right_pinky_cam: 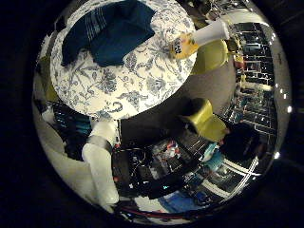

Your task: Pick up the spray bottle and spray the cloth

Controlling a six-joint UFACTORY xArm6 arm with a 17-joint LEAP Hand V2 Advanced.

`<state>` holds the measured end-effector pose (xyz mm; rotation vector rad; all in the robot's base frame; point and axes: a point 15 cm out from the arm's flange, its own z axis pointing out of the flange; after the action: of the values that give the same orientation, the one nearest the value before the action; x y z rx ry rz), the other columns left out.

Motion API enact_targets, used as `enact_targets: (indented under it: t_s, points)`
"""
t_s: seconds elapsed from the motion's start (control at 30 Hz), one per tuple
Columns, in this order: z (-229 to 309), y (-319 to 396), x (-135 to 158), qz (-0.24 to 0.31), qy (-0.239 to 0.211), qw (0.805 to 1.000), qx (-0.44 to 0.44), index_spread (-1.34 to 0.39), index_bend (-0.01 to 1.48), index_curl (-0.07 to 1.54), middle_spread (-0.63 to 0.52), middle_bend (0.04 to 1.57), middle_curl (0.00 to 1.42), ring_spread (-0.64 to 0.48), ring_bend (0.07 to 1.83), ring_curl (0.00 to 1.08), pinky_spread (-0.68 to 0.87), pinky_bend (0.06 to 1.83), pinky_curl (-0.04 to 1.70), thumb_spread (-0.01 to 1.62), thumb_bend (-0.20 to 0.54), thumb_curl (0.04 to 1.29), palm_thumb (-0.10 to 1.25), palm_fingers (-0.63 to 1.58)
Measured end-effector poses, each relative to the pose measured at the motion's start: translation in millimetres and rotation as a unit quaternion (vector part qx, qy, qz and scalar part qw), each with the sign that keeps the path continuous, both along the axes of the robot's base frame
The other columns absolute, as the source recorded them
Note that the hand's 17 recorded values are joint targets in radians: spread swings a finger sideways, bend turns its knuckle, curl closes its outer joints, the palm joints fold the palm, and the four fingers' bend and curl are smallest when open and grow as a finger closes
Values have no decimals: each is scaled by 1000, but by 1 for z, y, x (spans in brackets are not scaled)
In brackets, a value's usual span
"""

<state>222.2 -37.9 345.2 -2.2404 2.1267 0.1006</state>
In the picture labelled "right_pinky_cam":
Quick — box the yellow-green chair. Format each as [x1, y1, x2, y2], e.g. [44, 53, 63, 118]
[37, 56, 61, 103]
[191, 39, 230, 76]
[180, 98, 229, 143]

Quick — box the teal container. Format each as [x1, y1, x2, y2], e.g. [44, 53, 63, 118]
[204, 150, 226, 173]

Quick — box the red cable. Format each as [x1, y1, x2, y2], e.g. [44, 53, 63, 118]
[118, 204, 199, 220]

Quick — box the dark shelving rack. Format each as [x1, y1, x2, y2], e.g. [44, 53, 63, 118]
[221, 22, 279, 134]

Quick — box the black equipment with cables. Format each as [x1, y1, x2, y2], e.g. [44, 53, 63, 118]
[112, 139, 203, 199]

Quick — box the person in dark clothes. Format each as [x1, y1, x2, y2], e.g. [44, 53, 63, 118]
[219, 123, 263, 163]

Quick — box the dark blue striped cloth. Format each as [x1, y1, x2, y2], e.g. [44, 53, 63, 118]
[60, 0, 157, 68]

